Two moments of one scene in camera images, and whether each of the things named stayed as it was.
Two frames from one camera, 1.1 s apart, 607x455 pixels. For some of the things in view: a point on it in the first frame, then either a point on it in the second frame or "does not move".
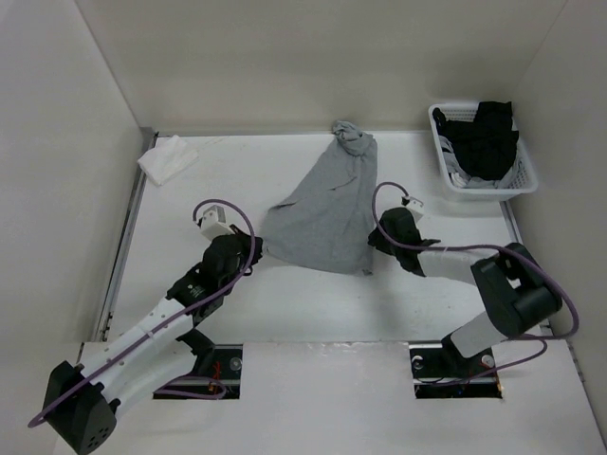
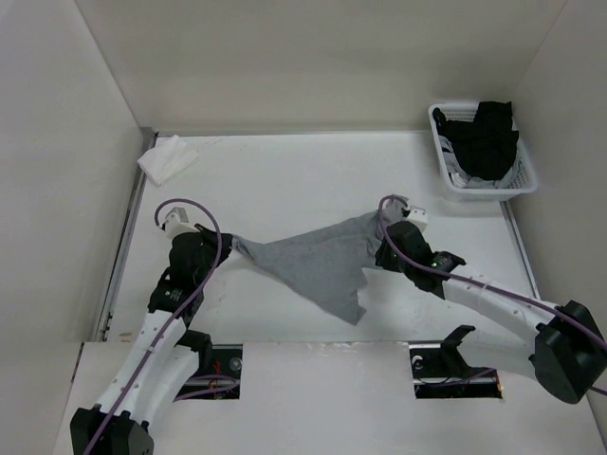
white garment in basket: x=460 y=178 does not move
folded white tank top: x=169 y=156 does not move
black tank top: x=486 y=147 does not move
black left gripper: x=247 y=243 -> x=225 y=248
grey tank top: x=325 y=221 -> x=329 y=259
